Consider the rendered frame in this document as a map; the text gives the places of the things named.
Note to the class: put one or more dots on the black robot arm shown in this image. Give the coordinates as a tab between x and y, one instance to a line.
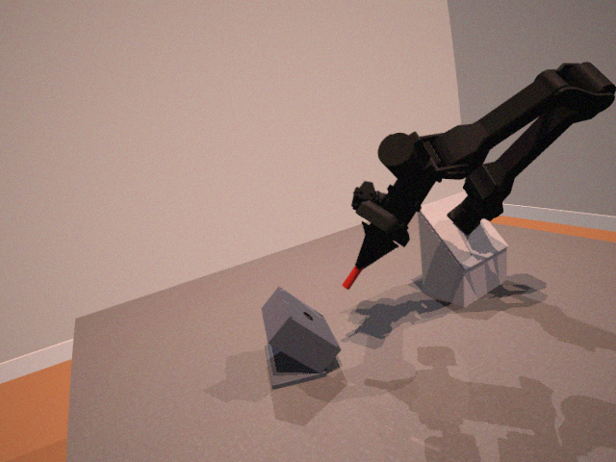
560	97

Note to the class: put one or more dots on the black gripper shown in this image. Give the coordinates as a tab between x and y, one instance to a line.
388	223

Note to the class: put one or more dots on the grey sloped panel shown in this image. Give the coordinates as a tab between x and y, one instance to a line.
301	343

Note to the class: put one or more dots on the dark red peg with grey band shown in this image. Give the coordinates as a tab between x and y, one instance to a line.
352	277

